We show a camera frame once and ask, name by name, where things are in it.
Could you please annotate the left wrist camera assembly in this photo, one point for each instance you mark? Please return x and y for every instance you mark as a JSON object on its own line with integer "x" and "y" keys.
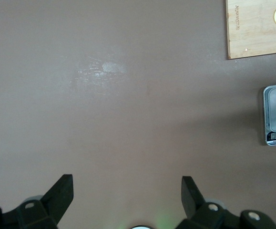
{"x": 141, "y": 227}

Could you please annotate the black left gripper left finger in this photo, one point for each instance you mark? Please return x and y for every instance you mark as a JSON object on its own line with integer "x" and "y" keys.
{"x": 54, "y": 205}

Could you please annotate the wooden cutting board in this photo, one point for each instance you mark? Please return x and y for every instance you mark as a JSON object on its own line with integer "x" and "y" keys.
{"x": 254, "y": 35}

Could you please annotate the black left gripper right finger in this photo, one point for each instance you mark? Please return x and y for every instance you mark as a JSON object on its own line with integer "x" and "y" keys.
{"x": 195, "y": 210}

